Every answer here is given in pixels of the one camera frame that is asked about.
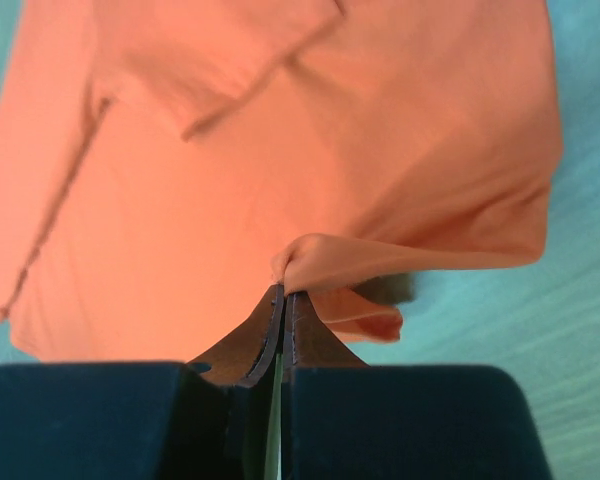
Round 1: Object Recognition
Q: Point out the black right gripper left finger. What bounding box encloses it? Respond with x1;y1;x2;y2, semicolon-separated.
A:
0;286;284;479

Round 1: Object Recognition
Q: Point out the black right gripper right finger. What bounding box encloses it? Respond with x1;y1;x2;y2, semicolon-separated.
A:
281;293;551;479

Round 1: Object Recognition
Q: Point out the orange t shirt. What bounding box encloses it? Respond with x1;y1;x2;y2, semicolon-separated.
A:
0;1;562;361

